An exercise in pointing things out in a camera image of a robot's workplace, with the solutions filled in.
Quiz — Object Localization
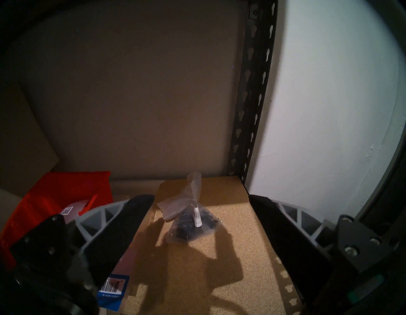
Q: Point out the clear bag of black screws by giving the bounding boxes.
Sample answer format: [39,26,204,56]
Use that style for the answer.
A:
[157,172,222,244]

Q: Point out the flat cardboard box open lid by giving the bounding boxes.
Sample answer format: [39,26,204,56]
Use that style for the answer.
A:
[0,86,59,199]

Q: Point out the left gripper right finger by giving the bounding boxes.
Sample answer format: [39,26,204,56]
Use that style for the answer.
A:
[249,194,398,313]

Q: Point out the blue white barcode card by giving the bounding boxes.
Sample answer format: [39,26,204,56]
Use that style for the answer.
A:
[97,245,137,312]

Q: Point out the red plastic bin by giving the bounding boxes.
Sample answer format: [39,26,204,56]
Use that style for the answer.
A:
[0,171,114,270]

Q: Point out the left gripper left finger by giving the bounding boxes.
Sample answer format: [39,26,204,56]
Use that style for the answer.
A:
[10,196,155,288]

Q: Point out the beige cardboard back panel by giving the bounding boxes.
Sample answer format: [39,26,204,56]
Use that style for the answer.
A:
[10,0,248,181]

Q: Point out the grey metal rack shelf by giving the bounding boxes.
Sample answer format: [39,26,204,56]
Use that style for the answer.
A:
[108,0,305,315]

